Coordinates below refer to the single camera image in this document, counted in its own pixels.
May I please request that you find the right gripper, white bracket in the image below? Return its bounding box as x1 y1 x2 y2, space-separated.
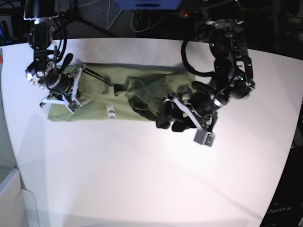
39 63 86 113

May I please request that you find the left gripper, white bracket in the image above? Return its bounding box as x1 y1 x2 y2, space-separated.
157 92 217 147

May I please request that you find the green T-shirt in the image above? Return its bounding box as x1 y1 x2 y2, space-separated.
48 63 196 122

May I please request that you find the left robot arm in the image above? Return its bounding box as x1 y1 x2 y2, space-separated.
156 19 255 147

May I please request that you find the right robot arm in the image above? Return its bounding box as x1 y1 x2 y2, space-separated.
24 0 87 113

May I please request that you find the blue box overhead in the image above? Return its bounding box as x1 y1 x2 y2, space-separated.
114 0 181 10

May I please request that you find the black power strip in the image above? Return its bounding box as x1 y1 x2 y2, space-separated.
178 10 208 19

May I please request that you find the white bin at left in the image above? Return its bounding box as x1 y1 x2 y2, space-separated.
0 169 40 227

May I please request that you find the black OpenArm base box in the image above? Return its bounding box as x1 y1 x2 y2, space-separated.
260 147 303 227

